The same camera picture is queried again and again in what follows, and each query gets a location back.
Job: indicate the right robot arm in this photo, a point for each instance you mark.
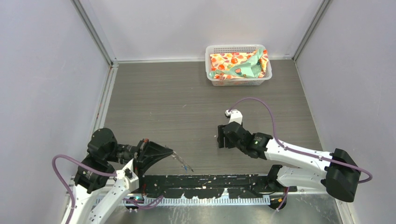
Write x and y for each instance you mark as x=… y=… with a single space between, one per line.
x=333 y=172

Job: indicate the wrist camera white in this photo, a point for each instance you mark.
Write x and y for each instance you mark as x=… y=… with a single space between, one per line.
x=128 y=177
x=234 y=115

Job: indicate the large metal keyring disc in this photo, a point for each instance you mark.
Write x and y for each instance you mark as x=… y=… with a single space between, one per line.
x=183 y=163

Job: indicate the aluminium frame rail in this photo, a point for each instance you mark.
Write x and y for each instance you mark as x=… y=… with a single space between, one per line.
x=144 y=202

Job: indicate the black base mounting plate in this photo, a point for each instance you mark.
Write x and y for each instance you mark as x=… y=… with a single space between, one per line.
x=206 y=186

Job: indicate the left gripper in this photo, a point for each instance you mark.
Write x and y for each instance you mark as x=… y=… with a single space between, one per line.
x=152 y=151

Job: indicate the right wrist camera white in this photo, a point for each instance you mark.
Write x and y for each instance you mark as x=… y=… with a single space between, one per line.
x=234 y=115

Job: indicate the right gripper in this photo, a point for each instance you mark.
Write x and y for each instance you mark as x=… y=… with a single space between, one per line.
x=221 y=138

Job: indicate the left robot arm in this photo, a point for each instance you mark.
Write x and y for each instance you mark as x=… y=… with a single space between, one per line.
x=105 y=177

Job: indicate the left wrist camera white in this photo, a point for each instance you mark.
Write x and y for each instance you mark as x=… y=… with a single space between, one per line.
x=128 y=177

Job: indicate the floral patterned cloth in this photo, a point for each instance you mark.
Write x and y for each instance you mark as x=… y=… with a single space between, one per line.
x=239 y=65

